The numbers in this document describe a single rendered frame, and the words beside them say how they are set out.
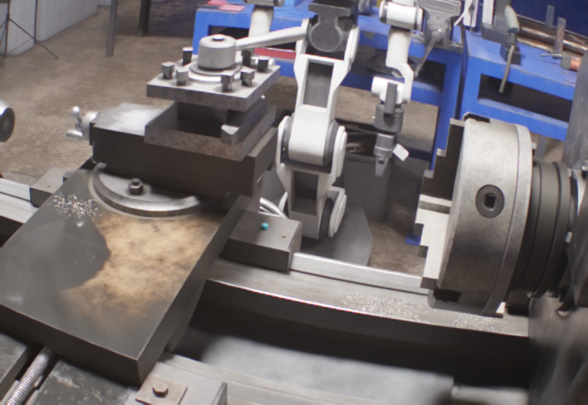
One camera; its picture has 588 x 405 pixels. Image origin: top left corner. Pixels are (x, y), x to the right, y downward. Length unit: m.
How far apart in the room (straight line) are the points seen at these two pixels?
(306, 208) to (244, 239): 1.18
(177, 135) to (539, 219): 0.56
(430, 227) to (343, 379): 0.38
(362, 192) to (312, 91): 0.91
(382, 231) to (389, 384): 1.88
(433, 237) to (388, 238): 2.09
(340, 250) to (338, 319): 1.38
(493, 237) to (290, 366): 0.50
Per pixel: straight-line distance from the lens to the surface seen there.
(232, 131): 0.99
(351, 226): 2.61
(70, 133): 1.30
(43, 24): 5.80
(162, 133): 1.06
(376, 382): 1.12
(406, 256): 2.81
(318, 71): 2.13
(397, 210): 3.13
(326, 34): 2.10
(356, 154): 2.89
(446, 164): 0.83
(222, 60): 1.05
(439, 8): 2.41
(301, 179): 2.25
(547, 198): 0.81
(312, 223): 2.34
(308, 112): 2.09
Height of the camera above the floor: 1.49
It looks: 29 degrees down
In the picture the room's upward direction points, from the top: 6 degrees clockwise
